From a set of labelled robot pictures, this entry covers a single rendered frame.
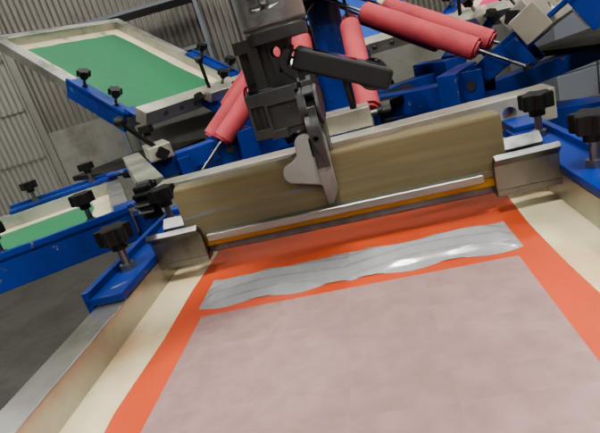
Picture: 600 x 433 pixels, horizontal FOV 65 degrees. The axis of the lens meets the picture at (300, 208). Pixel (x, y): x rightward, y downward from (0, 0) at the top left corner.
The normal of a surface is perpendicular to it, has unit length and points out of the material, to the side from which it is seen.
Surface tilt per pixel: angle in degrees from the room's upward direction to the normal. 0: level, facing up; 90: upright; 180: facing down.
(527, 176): 90
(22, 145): 90
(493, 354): 0
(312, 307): 0
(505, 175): 90
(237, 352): 0
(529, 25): 90
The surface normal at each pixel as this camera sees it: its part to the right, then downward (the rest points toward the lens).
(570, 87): 0.12, 0.29
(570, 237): -0.27, -0.91
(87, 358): 0.96, -0.22
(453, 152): -0.10, 0.34
